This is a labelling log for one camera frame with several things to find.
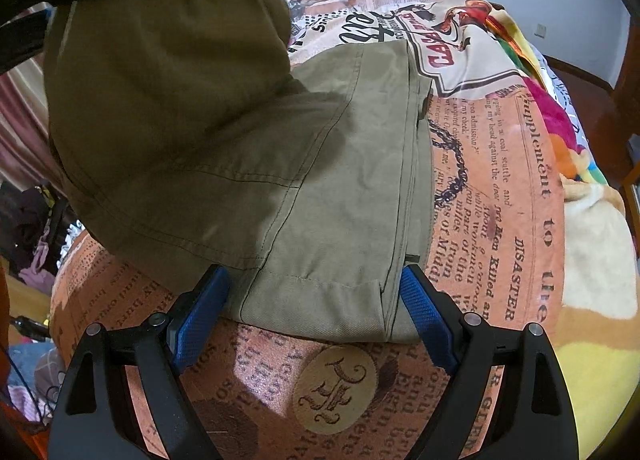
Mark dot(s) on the light blue patterned cloth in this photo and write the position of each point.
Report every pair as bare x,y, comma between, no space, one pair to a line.
40,380

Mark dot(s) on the dark clothes heap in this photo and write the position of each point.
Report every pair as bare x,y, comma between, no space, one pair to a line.
25,225

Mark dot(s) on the striped reddish curtain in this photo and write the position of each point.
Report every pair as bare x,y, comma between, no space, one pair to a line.
25,115

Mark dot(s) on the white wall socket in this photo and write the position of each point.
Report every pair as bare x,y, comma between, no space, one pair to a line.
540,30

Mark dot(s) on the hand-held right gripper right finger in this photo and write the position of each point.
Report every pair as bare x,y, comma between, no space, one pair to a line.
427,320

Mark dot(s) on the printed newspaper pattern bed sheet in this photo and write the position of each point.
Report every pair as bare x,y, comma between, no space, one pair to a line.
490,240

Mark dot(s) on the olive green pants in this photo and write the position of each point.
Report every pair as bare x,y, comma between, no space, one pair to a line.
325,165

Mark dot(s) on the colourful plush blanket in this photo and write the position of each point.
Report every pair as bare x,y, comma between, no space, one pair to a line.
590,240

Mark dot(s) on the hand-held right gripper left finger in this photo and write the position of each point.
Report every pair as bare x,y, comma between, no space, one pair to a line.
200,320

